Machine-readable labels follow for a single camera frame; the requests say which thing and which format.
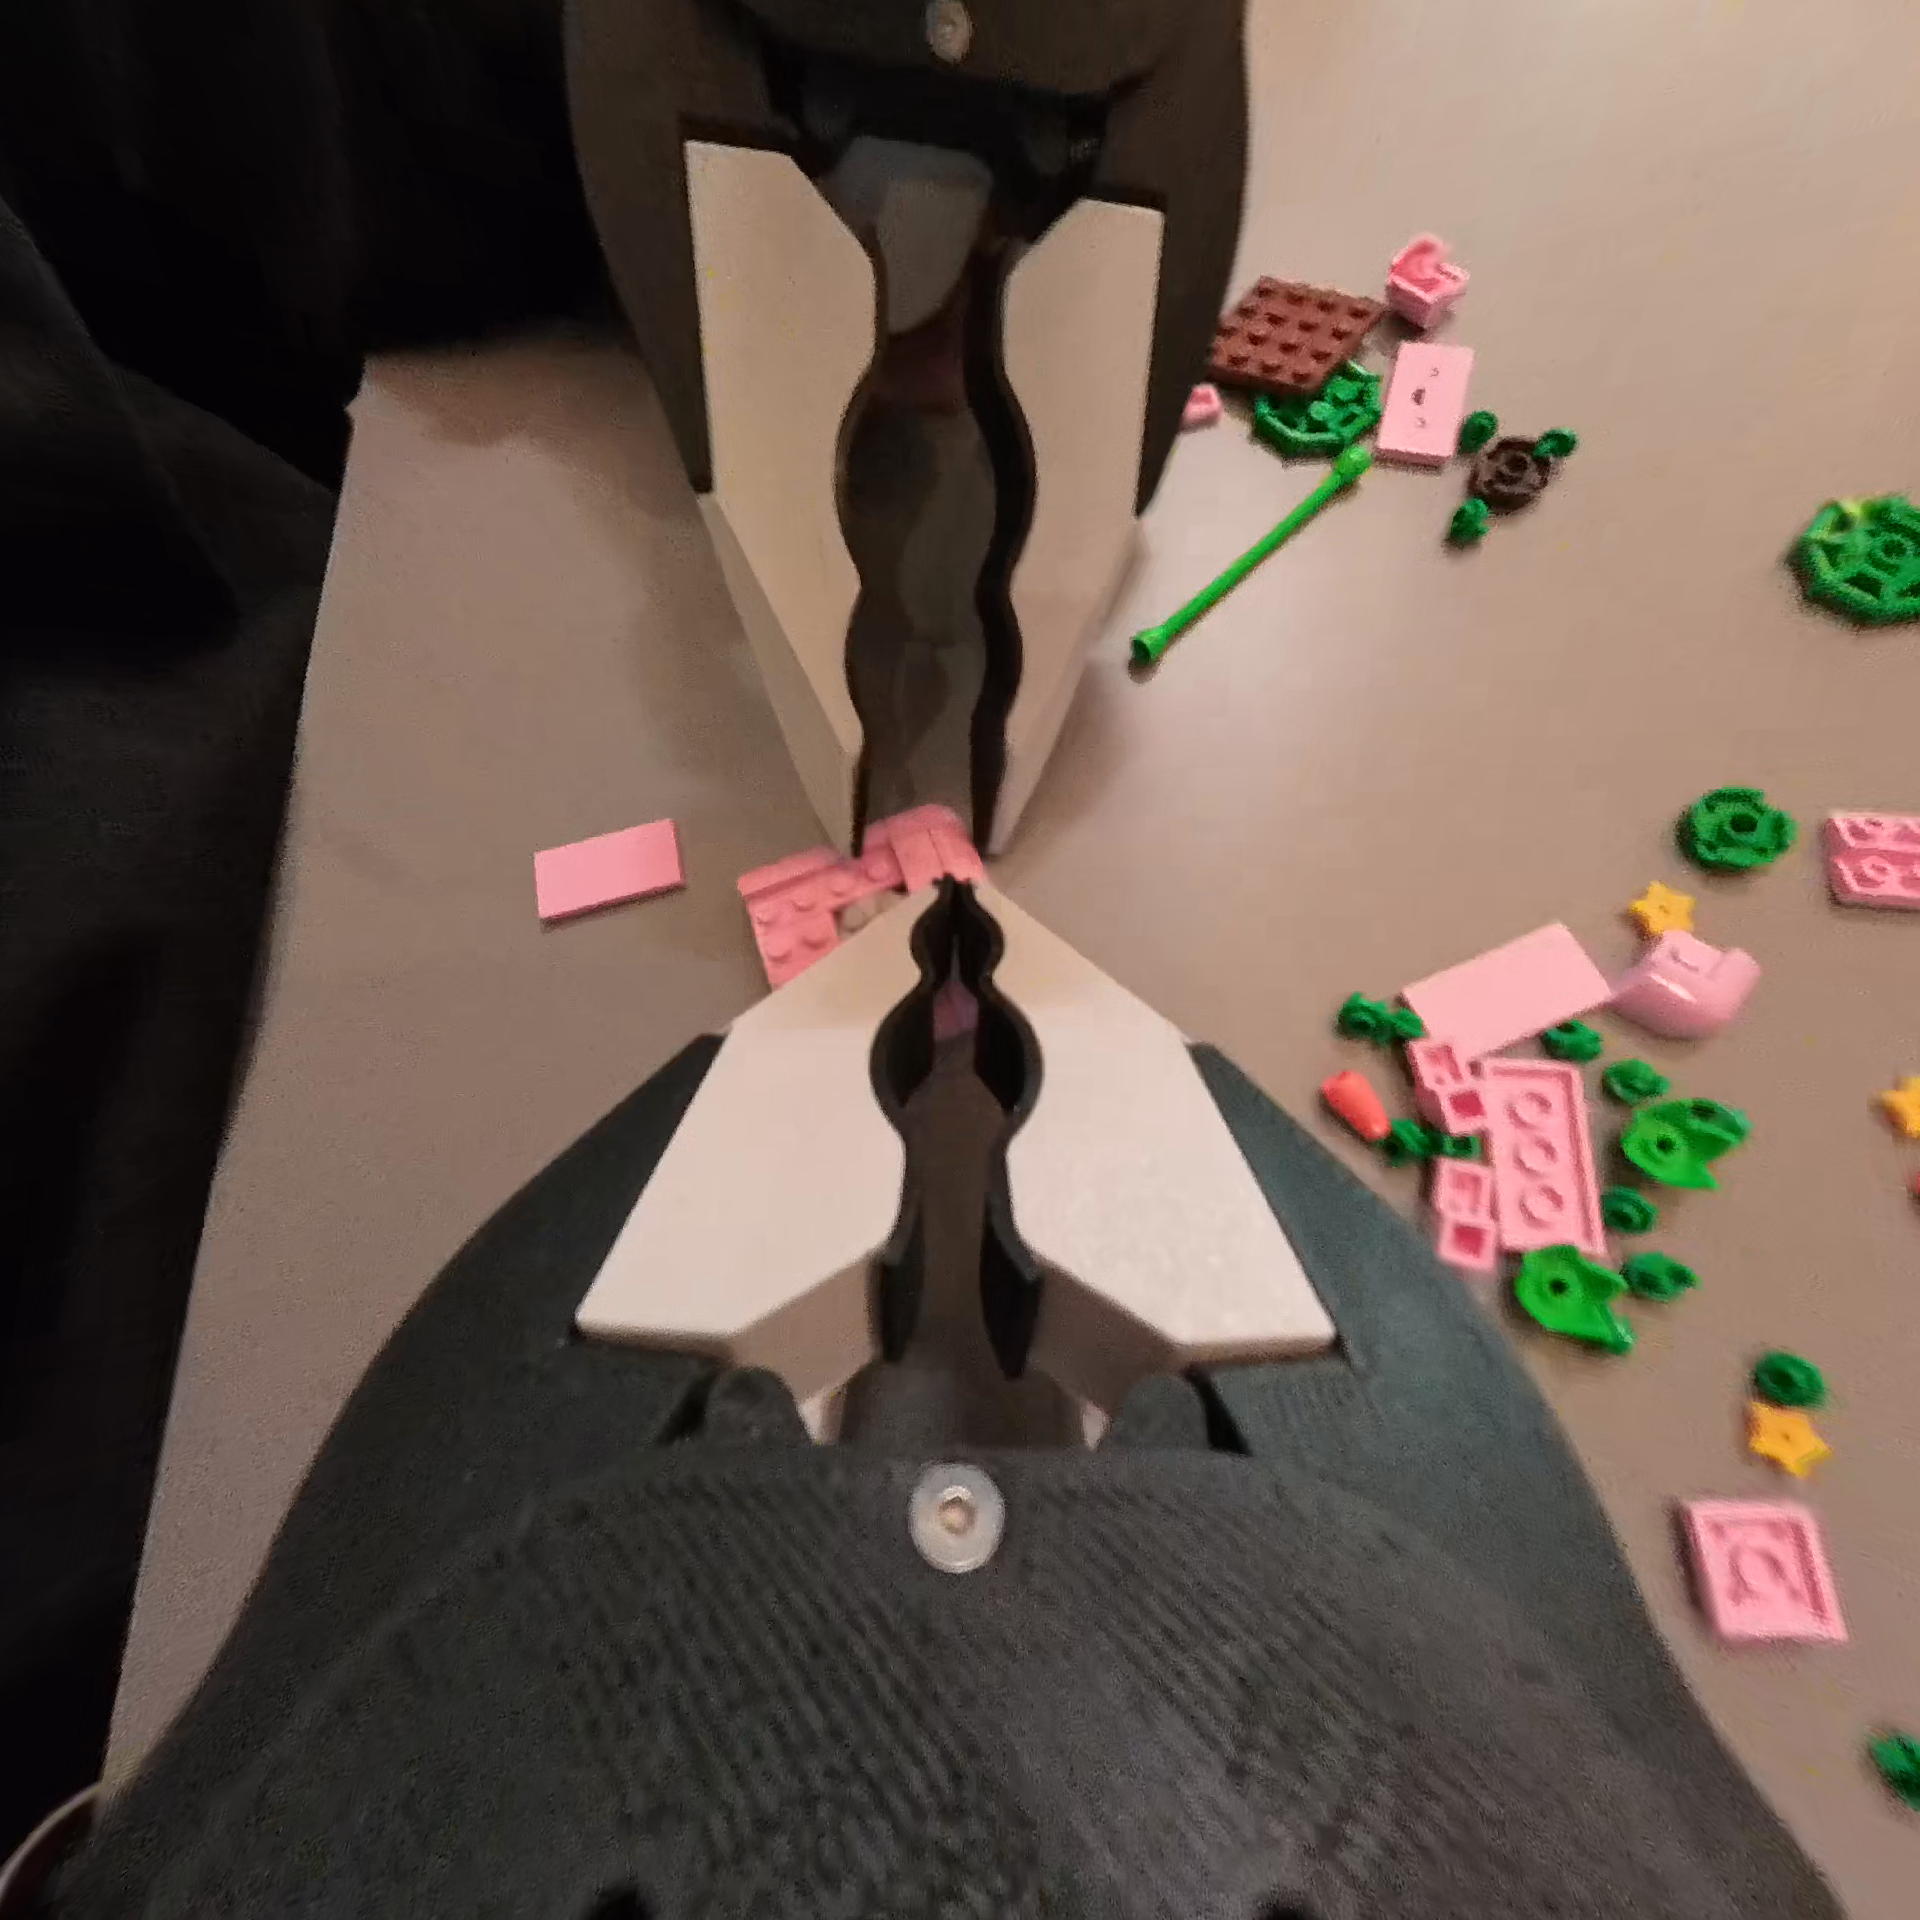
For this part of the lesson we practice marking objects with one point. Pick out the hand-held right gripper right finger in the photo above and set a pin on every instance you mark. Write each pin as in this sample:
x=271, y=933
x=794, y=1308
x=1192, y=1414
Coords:
x=1157, y=1187

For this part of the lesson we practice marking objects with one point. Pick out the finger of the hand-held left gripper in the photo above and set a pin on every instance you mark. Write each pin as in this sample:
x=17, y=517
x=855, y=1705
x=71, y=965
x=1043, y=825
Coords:
x=1085, y=422
x=766, y=374

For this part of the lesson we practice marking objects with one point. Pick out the coral cone piece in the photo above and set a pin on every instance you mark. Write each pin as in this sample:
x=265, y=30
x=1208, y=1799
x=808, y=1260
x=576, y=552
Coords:
x=1355, y=1111

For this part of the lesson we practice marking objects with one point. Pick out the yellow star piece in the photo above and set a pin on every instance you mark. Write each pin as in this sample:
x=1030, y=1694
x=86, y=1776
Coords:
x=1904, y=1106
x=1660, y=908
x=1787, y=1439

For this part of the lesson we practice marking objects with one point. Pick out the cluster of green leaf pieces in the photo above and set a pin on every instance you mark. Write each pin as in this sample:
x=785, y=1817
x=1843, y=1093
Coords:
x=1679, y=1140

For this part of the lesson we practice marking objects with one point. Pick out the narrow pink tile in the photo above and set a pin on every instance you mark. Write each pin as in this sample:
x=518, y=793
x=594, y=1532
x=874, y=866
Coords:
x=954, y=1013

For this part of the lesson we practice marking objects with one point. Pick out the pink stepped studded plate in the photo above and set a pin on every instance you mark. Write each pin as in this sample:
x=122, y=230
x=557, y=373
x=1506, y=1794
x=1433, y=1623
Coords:
x=1873, y=860

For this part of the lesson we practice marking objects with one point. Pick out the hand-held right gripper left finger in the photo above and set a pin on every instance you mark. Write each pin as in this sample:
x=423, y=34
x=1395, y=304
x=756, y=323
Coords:
x=751, y=1187

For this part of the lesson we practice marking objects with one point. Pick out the pink face tile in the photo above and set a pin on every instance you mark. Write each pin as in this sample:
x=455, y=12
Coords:
x=1425, y=405

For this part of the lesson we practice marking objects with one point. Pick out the pink corner panel brick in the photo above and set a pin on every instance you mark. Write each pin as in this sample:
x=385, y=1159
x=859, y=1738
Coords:
x=1425, y=281

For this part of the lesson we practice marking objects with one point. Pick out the pink narrow studded plate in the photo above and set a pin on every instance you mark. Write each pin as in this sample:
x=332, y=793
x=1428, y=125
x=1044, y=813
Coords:
x=1204, y=408

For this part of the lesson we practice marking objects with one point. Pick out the pink square brick base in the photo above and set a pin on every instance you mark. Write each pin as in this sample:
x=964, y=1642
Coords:
x=794, y=908

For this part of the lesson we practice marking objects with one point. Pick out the green octagonal web piece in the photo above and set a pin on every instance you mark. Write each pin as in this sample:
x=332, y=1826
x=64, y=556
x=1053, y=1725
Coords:
x=1319, y=418
x=1867, y=565

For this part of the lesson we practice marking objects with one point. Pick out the green flexible bar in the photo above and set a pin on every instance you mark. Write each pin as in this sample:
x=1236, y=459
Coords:
x=1244, y=567

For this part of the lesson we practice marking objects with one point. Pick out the green round studded plate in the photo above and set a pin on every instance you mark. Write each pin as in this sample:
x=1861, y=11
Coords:
x=1736, y=831

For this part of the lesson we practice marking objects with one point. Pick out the small pink bracket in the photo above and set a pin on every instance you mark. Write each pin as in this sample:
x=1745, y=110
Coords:
x=1465, y=1216
x=1449, y=1083

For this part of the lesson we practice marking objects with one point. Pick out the dark brown round plate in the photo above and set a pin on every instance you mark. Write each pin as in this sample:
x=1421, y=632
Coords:
x=1506, y=473

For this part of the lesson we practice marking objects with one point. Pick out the pink square jumper plate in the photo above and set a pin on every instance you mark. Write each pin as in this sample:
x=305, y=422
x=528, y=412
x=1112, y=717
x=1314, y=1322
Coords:
x=1764, y=1570

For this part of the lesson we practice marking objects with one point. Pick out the person's black clothing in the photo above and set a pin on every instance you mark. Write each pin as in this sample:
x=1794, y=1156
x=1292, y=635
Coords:
x=149, y=750

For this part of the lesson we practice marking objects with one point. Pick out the brown square studded plate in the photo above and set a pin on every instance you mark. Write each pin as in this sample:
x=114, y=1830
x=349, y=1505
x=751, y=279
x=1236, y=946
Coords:
x=1297, y=333

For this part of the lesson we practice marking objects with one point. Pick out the pink curved brick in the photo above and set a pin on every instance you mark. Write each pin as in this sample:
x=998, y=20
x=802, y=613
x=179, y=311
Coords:
x=1686, y=987

